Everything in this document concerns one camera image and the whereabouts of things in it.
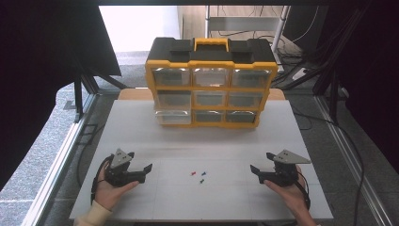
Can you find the person's right hand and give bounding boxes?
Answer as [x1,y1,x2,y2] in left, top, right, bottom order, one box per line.
[263,166,311,217]

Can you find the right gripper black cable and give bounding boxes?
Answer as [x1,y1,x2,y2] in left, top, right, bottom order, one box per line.
[295,180,311,211]

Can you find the person's left hand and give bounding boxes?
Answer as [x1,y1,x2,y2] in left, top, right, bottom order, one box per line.
[93,171,141,212]

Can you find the aluminium floor rail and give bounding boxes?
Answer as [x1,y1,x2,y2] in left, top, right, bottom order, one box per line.
[314,94,394,226]
[21,93,99,226]

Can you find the tangle of black cables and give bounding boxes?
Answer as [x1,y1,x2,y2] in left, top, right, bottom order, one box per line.
[271,36,318,89]

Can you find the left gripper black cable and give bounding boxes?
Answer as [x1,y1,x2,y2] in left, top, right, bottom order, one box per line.
[90,154,115,205]

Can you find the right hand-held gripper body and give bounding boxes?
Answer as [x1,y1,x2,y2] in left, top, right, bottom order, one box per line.
[258,149,312,188]

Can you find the wooden cabinet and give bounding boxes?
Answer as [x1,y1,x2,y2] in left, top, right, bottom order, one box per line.
[176,5,208,40]

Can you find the black curtain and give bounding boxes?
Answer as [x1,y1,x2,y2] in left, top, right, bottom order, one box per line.
[0,0,122,191]
[313,0,399,166]

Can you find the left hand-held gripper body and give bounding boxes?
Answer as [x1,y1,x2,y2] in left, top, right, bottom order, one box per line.
[104,148,147,188]

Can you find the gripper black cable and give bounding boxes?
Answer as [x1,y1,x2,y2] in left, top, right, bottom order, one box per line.
[90,154,115,205]
[295,180,311,211]

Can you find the black floor cable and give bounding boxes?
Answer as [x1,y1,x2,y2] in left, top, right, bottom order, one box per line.
[293,107,366,226]

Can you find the black metal stand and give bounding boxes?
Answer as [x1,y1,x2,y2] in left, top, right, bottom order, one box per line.
[72,69,128,124]
[311,67,342,124]

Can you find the white power strip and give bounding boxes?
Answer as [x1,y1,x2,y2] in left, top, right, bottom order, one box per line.
[291,67,309,82]

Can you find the set of clear organizer drawers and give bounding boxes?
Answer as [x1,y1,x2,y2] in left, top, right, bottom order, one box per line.
[152,67,273,124]

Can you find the white metal shelf frame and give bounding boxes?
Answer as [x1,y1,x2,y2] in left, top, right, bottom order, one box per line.
[204,5,291,54]

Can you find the yellow black drawer organizer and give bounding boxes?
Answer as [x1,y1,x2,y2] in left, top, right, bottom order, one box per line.
[144,37,279,130]

